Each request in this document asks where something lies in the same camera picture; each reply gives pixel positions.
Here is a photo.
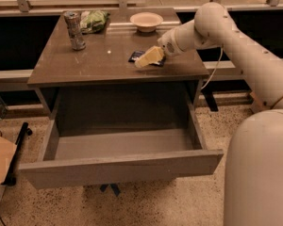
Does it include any white paper bowl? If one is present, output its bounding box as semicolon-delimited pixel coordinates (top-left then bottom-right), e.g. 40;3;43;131
130;12;163;33

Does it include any silver metal can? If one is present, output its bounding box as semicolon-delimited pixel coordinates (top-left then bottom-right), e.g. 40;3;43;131
63;11;86;51

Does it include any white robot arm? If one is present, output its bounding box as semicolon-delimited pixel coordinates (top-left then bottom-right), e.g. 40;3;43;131
135;2;283;226

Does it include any green chip bag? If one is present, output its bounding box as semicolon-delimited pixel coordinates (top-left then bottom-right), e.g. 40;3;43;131
80;10;109;34

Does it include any brown cardboard piece left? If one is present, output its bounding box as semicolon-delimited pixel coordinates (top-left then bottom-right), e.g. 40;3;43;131
0;137;17;184

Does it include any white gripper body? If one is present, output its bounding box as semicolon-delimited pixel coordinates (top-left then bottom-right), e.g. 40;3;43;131
158;29;182;57

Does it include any grey cabinet with glossy top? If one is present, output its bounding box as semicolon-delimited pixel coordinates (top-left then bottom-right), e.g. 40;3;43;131
27;8;208;110

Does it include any white power cable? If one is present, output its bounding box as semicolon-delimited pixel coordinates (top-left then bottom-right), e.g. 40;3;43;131
200;47;225;91

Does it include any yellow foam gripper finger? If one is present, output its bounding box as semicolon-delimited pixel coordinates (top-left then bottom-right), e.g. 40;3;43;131
135;46;164;68

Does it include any blue rxbar blueberry packet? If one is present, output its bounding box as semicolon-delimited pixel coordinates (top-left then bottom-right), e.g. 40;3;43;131
128;51;165;66

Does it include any black pole stand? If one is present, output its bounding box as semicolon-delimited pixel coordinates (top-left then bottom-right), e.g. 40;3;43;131
2;122;33;186

